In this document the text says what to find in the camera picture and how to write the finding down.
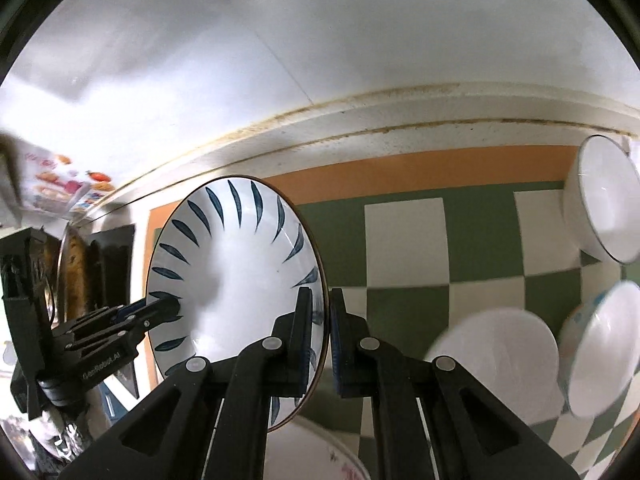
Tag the colourful wall sticker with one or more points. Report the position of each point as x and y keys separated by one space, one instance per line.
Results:
x=55 y=185

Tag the white bowl pastel floral print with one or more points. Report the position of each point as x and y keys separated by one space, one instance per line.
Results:
x=605 y=355

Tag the white bowl thin dark rim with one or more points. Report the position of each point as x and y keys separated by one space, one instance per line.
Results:
x=607 y=195

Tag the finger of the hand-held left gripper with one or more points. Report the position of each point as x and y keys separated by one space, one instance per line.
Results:
x=160 y=315
x=127 y=311

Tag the white bowl red flowers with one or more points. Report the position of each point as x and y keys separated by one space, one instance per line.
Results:
x=500 y=365

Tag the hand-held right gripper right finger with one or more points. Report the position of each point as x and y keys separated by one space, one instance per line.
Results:
x=337 y=345

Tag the green white checkered tablecloth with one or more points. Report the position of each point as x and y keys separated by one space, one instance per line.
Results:
x=400 y=220

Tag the white plate blue leaf pattern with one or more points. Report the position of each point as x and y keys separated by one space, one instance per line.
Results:
x=235 y=270

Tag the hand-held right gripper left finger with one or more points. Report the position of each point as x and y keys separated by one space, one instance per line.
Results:
x=303 y=330

